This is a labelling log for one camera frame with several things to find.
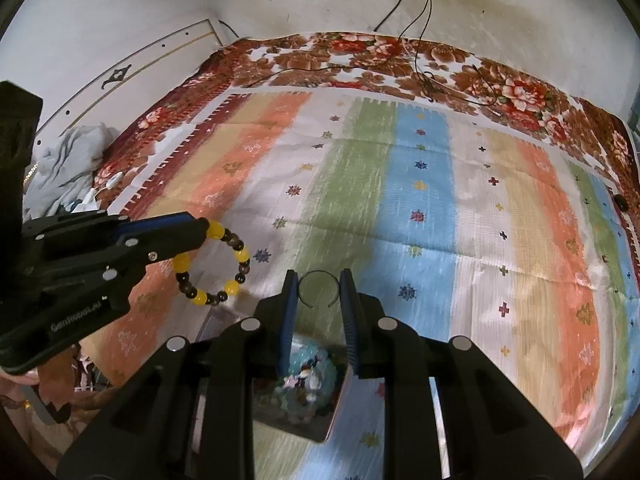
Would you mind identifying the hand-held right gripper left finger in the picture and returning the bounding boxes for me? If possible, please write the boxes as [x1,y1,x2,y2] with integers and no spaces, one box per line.
[55,269,298,480]

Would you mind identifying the thin black wire bangle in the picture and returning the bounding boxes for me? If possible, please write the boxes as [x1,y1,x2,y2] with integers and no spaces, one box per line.
[298,270,342,308]

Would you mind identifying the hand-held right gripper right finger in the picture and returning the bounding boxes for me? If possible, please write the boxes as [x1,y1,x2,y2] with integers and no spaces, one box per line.
[339,268,585,480]

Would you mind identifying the brown floral blanket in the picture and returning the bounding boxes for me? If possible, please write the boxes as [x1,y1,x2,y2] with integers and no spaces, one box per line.
[92,30,640,281]

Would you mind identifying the white crumpled paper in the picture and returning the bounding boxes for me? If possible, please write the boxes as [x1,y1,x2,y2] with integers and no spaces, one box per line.
[75,187,103,213]

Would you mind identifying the orange brown cloth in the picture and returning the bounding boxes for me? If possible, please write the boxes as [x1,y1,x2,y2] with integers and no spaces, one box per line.
[36,347,108,413]

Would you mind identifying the grey cloth pile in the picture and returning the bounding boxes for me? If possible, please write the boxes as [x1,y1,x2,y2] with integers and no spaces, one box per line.
[22,122,121,221]

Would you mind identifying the white bed headboard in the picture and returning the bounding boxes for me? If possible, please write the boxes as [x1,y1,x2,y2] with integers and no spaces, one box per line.
[35,19,238,136]

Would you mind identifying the person's left forearm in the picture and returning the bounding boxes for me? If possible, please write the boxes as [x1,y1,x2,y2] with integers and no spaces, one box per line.
[0,367,66,466]

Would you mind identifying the striped colourful woven mat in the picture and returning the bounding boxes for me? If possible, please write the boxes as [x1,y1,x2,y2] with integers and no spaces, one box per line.
[80,87,640,480]

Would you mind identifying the light blue beaded bracelet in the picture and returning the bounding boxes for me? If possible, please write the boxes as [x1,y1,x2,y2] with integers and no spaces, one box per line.
[277,342,342,411]

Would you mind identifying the yellow and black bead bracelet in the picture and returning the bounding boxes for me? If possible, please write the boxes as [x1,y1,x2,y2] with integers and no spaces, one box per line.
[172,218,252,307]

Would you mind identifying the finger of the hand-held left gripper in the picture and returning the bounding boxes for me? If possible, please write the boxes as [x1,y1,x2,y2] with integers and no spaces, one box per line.
[30,218,212,307]
[22,211,199,242]

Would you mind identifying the grey metal box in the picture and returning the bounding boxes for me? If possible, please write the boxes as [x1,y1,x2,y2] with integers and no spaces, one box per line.
[192,306,351,443]

